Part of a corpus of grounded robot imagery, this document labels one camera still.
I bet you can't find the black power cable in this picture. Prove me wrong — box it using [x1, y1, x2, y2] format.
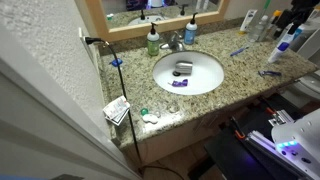
[84, 36, 186, 180]

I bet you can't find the white standing tube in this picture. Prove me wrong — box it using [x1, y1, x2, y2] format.
[239, 8, 259, 34]

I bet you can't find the blue toothbrush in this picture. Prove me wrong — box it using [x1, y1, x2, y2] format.
[229, 45, 250, 57]

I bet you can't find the white oval sink basin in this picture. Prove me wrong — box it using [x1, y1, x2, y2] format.
[152, 50, 225, 96]

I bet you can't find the white wall outlet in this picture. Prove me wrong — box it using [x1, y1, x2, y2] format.
[78, 27, 99, 68]

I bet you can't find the purple wrapper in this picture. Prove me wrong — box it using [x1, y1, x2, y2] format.
[171, 78, 189, 88]

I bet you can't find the white green contact lens case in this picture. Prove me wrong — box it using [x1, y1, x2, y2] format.
[140, 107, 160, 125]

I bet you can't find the black orange clamp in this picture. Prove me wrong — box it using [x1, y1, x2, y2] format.
[259, 96, 278, 116]
[229, 116, 248, 141]

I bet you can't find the black robot cart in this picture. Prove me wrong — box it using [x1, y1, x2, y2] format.
[186, 93, 320, 180]

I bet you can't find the wooden vanity cabinet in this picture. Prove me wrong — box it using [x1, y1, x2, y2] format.
[119, 83, 301, 168]

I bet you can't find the wood framed wall mirror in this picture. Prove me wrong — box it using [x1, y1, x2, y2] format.
[74, 0, 231, 43]

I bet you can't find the green soap pump bottle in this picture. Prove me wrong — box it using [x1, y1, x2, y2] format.
[146, 21, 161, 57]

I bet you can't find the white toilet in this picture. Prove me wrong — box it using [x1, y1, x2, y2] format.
[279, 71, 320, 108]

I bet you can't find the metal cup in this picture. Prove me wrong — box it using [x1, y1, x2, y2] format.
[174, 60, 194, 75]

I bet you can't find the small blue plastic item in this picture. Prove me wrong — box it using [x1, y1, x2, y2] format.
[109, 58, 124, 68]

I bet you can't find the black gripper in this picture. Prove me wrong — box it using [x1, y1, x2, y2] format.
[274, 0, 320, 37]

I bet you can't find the clear plastic bottle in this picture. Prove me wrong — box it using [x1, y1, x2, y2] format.
[248, 14, 270, 43]

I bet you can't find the green broom handle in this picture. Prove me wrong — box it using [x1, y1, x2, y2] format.
[261, 0, 273, 18]

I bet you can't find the blue razor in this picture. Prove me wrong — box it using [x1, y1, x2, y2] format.
[257, 69, 283, 78]

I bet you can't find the chrome sink faucet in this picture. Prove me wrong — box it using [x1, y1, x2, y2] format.
[159, 30, 186, 52]

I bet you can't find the clear round lid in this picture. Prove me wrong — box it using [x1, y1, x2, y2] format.
[167, 103, 181, 114]

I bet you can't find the aluminium mounting rail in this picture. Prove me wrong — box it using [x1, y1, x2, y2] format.
[244, 109, 314, 180]

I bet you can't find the blue soap pump bottle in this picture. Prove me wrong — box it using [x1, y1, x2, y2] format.
[183, 12, 199, 46]

